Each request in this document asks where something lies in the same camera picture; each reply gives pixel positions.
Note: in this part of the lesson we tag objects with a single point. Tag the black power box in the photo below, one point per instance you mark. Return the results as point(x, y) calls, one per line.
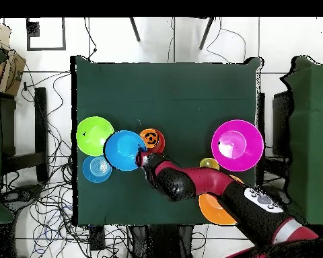
point(97, 239)

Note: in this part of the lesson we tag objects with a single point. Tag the lime green bowl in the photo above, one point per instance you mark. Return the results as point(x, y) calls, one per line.
point(91, 136)

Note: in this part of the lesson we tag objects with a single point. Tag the cardboard box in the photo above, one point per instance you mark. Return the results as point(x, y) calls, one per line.
point(12, 72)

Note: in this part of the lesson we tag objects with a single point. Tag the deep blue bowl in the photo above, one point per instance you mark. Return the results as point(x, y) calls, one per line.
point(122, 151)

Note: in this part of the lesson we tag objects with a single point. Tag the pink bowl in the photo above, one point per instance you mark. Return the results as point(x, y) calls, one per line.
point(237, 145)

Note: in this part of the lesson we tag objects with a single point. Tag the black square frame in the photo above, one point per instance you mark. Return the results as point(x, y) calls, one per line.
point(45, 48)

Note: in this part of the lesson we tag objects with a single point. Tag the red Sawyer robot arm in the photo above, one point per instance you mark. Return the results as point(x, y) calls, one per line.
point(204, 178)

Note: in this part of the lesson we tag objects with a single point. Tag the black bench stand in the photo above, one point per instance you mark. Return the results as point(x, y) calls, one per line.
point(41, 121)

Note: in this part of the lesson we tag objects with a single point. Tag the dark green table cloth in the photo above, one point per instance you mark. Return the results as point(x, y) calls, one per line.
point(164, 88)

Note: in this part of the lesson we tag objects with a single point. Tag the shallow blue bowl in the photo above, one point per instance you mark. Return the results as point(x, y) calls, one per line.
point(97, 169)

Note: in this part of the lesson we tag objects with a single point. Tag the small red-orange bowl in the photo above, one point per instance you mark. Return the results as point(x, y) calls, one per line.
point(161, 146)

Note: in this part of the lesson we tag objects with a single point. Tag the black box stand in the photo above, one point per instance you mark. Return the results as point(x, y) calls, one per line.
point(281, 121)

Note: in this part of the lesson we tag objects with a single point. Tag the large yellow-orange bowl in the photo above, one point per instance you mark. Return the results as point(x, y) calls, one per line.
point(212, 212)

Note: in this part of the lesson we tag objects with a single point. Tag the orange cup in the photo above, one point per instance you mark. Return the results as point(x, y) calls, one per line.
point(150, 138)

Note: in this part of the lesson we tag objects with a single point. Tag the black tripod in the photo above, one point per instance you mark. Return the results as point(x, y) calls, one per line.
point(135, 31)

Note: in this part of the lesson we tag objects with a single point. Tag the dark grey round base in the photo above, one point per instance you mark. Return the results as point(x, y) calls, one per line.
point(23, 194)
point(281, 196)

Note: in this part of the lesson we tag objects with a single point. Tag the yellow cup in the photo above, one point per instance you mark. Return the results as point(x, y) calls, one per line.
point(210, 162)

